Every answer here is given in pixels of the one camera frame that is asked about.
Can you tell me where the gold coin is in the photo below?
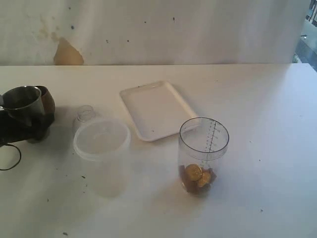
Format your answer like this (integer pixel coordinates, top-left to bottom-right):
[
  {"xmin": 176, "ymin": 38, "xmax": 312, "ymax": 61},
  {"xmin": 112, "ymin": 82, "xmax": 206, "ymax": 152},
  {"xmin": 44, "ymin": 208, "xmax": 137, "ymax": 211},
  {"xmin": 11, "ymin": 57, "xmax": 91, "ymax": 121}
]
[
  {"xmin": 197, "ymin": 172, "xmax": 211, "ymax": 187},
  {"xmin": 185, "ymin": 164, "xmax": 203, "ymax": 181}
]

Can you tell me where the white rectangular tray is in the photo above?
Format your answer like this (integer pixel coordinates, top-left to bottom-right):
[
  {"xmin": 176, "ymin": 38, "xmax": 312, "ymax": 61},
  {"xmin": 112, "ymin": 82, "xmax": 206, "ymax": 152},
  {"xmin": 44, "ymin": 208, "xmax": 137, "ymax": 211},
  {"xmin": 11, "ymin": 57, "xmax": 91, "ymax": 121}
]
[{"xmin": 119, "ymin": 81, "xmax": 198, "ymax": 142}]

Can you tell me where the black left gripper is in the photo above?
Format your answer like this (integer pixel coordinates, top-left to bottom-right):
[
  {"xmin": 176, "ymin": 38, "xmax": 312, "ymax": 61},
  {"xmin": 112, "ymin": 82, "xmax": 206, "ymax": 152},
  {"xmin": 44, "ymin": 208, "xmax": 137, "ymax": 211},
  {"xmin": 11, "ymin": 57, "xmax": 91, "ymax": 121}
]
[{"xmin": 0, "ymin": 111, "xmax": 54, "ymax": 146}]

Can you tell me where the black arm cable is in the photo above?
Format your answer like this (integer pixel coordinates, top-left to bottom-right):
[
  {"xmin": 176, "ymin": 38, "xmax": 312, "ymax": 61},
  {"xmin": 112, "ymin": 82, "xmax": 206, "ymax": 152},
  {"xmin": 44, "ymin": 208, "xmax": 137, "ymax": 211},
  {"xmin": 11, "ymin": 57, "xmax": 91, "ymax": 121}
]
[{"xmin": 0, "ymin": 143, "xmax": 22, "ymax": 171}]

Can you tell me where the clear plastic shaker lid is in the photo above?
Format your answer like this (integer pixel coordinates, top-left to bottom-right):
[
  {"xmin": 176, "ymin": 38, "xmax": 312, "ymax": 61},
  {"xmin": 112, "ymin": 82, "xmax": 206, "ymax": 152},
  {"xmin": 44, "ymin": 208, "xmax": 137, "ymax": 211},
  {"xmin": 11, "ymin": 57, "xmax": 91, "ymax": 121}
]
[{"xmin": 72, "ymin": 105, "xmax": 101, "ymax": 136}]

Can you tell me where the stainless steel cup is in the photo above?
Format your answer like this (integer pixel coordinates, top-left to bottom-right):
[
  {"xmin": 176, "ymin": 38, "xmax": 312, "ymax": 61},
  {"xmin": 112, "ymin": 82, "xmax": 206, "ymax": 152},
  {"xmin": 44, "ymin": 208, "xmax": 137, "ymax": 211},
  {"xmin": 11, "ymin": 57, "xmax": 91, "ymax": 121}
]
[{"xmin": 0, "ymin": 86, "xmax": 42, "ymax": 126}]

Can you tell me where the frosted plastic deli container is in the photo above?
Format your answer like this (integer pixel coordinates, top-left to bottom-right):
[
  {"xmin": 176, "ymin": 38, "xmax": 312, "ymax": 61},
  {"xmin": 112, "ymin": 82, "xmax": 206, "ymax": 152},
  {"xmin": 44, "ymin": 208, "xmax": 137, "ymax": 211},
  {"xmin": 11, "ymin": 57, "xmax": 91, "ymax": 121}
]
[{"xmin": 73, "ymin": 118, "xmax": 131, "ymax": 198}]

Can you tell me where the clear graduated shaker cup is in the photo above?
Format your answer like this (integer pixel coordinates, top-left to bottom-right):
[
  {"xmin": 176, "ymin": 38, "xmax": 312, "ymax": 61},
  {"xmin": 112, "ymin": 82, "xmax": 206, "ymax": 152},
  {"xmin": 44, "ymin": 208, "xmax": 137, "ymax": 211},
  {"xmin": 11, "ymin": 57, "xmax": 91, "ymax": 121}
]
[{"xmin": 178, "ymin": 117, "xmax": 230, "ymax": 196}]

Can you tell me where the brown wooden cup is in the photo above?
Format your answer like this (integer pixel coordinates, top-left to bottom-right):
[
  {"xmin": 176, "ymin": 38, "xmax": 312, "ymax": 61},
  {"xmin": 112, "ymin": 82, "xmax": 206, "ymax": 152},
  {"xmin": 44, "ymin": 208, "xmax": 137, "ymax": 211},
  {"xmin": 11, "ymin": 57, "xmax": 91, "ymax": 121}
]
[{"xmin": 35, "ymin": 85, "xmax": 55, "ymax": 117}]

